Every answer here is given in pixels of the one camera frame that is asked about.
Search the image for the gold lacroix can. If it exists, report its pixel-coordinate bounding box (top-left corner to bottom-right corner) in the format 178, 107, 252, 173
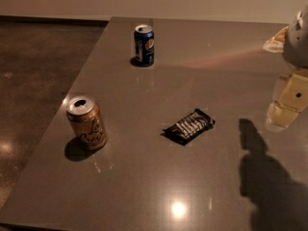
66, 95, 107, 150

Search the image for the black rxbar chocolate wrapper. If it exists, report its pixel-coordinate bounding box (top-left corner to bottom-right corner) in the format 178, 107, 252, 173
163, 109, 216, 146

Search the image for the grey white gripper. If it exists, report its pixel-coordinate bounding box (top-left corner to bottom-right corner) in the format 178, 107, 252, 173
263, 4, 308, 132

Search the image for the blue pepsi can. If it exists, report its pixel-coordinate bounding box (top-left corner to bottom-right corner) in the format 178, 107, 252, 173
134, 24, 154, 66

